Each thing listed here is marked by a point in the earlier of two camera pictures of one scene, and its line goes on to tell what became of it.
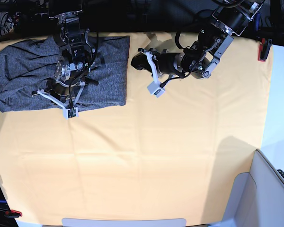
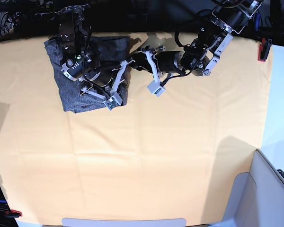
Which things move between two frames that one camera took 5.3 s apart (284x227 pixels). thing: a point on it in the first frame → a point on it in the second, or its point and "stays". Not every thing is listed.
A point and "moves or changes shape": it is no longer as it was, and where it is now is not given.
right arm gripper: (162, 62) stays
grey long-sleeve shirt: (20, 67) moves or changes shape
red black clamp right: (264, 49) stays
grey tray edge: (71, 222) stays
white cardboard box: (259, 198) stays
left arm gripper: (66, 94) → (101, 73)
